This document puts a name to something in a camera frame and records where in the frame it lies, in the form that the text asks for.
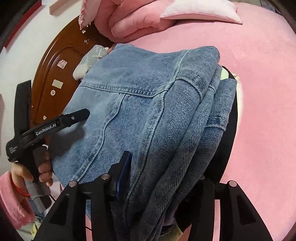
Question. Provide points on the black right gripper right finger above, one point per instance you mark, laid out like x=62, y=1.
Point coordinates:
x=239, y=220

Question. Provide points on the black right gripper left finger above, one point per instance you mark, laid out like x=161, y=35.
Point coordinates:
x=66, y=218

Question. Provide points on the blue denim jacket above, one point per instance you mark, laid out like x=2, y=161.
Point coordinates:
x=169, y=110

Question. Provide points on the pink sleeve left forearm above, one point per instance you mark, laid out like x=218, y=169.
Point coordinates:
x=19, y=213

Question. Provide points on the folded clothes stack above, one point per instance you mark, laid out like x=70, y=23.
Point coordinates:
x=227, y=138

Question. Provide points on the person's left hand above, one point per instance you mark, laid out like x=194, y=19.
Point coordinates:
x=20, y=173

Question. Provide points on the brown wooden headboard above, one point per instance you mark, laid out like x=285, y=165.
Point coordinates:
x=54, y=85

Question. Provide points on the grey patterned folded cloth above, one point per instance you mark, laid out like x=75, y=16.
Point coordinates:
x=88, y=60

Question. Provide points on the folded pink quilt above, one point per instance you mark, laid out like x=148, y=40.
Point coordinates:
x=125, y=21

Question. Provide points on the pink plush bed blanket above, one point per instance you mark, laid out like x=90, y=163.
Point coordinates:
x=261, y=51

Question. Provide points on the white small pillow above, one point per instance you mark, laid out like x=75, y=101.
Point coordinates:
x=224, y=11

